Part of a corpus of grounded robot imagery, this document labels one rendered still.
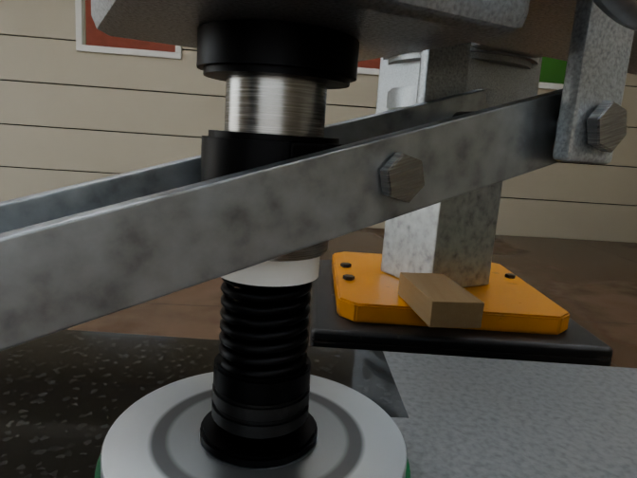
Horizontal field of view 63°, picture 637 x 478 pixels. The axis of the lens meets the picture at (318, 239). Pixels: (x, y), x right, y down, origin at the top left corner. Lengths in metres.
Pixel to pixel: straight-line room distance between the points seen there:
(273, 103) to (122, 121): 6.47
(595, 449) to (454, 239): 0.76
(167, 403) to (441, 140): 0.29
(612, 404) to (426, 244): 0.68
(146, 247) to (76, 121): 6.68
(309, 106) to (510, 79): 0.94
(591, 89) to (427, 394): 0.31
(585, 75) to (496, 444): 0.29
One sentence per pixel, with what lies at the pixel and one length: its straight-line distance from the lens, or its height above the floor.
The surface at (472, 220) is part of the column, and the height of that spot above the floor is 0.94.
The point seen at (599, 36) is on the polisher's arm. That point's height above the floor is 1.18.
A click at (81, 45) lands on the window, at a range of 6.93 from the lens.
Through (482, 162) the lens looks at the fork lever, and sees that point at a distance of 0.36.
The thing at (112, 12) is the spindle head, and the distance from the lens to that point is 0.35.
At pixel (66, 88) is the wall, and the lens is 6.98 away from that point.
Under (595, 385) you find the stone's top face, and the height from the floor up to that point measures 0.87.
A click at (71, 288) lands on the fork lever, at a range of 0.27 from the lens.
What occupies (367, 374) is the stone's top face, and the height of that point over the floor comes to 0.87.
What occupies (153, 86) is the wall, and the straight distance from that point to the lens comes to 6.70.
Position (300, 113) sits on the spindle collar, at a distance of 0.32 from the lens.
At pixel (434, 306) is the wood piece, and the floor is 0.82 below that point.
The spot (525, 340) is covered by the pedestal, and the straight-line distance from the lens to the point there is 1.12.
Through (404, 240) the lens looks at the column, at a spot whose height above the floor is 0.88.
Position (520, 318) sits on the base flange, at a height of 0.77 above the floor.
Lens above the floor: 1.11
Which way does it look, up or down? 11 degrees down
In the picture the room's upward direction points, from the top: 4 degrees clockwise
